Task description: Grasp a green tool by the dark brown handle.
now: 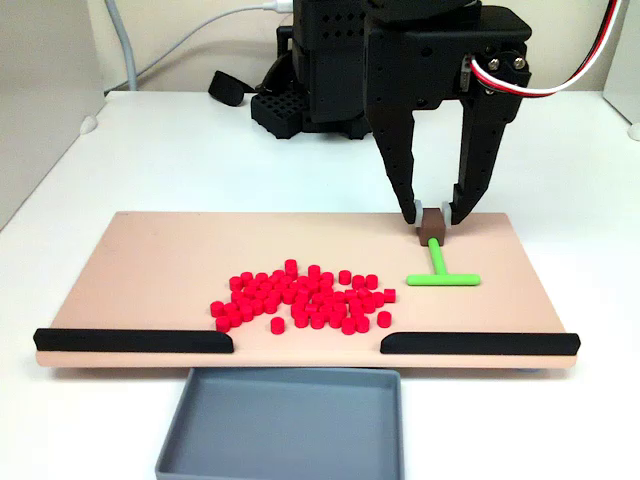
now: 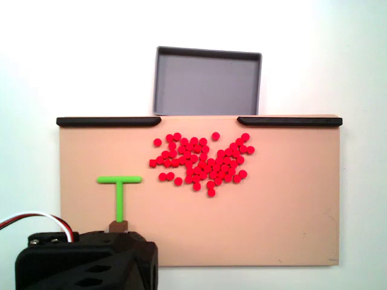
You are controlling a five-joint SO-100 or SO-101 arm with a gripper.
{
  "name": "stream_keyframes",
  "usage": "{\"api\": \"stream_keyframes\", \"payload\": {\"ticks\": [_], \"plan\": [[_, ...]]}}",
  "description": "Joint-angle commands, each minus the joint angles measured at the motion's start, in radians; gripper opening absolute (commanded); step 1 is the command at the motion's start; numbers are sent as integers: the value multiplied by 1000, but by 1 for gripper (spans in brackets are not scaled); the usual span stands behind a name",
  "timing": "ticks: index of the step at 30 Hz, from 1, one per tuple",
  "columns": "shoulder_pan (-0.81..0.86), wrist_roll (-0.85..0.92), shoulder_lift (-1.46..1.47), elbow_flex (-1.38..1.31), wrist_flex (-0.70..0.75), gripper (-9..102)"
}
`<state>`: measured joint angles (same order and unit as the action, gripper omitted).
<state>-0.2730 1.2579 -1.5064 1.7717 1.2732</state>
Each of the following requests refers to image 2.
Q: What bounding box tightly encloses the red white black servo cable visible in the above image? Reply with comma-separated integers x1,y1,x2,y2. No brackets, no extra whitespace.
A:
0,211,76,242

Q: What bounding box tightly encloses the beige board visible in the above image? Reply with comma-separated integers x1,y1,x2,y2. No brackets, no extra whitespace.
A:
57,114,342,267

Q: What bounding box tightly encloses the grey tray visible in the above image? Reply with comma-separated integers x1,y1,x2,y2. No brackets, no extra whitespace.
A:
153,45,263,116

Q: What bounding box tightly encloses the green tool with brown handle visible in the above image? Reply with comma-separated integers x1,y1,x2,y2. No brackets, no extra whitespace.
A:
96,175,143,234

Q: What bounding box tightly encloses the black bumper strip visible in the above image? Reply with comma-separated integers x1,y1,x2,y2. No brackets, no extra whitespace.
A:
237,116,343,127
56,117,162,127

